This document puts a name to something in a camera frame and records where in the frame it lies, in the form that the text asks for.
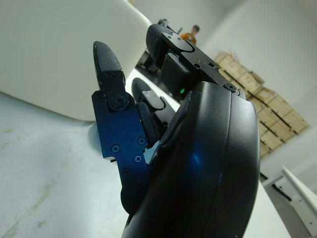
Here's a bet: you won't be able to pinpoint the cream two-slot toaster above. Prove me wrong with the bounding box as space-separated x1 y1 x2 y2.
0 0 152 122

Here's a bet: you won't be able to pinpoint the person in orange shirt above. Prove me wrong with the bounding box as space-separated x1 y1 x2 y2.
179 24 200 47

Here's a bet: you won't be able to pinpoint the stacked wooden crates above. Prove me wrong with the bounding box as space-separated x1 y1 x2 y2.
213 51 311 160

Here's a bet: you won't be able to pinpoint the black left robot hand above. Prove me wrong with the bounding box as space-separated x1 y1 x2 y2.
91 23 262 238

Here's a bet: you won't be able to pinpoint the white table frame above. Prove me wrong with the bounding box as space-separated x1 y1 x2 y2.
262 164 317 237

